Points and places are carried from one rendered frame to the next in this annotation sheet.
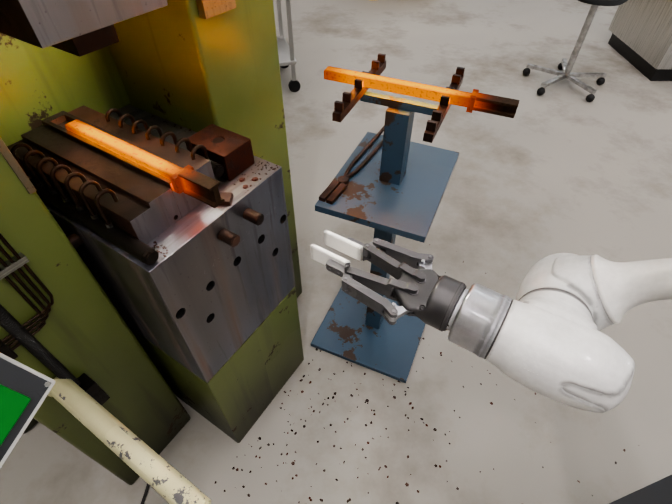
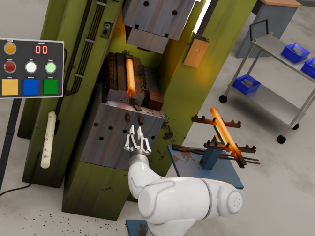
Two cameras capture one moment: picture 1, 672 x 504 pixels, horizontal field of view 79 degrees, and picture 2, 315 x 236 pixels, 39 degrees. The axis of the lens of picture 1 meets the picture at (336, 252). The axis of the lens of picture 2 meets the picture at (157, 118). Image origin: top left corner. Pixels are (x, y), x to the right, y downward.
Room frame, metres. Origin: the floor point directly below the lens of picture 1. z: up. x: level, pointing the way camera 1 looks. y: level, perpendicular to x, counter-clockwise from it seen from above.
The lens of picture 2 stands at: (-0.93, -1.12, 2.27)
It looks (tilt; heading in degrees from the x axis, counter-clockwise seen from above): 33 degrees down; 37
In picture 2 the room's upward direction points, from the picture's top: 25 degrees clockwise
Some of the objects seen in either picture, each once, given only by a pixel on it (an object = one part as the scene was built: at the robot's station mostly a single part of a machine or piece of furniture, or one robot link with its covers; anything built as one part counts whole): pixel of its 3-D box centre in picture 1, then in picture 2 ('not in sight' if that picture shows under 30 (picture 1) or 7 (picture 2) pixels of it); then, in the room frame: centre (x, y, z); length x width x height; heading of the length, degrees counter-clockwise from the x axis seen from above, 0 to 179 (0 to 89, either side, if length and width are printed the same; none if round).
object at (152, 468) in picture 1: (123, 442); (48, 138); (0.27, 0.42, 0.62); 0.44 x 0.05 x 0.05; 57
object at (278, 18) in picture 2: not in sight; (231, 2); (4.38, 2.57, 0.43); 1.61 x 0.82 x 0.85; 88
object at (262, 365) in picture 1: (204, 328); (99, 163); (0.78, 0.46, 0.23); 0.56 x 0.38 x 0.47; 57
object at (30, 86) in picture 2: not in sight; (30, 86); (0.08, 0.42, 1.01); 0.07 x 0.05 x 0.07; 172
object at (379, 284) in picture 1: (379, 284); (132, 143); (0.37, -0.06, 0.99); 0.11 x 0.01 x 0.04; 67
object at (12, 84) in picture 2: not in sight; (9, 87); (-0.02, 0.43, 1.01); 0.07 x 0.05 x 0.07; 172
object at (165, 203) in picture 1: (108, 165); (124, 76); (0.72, 0.48, 0.96); 0.42 x 0.20 x 0.09; 57
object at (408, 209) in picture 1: (391, 179); (204, 166); (0.95, -0.16, 0.75); 0.40 x 0.30 x 0.02; 156
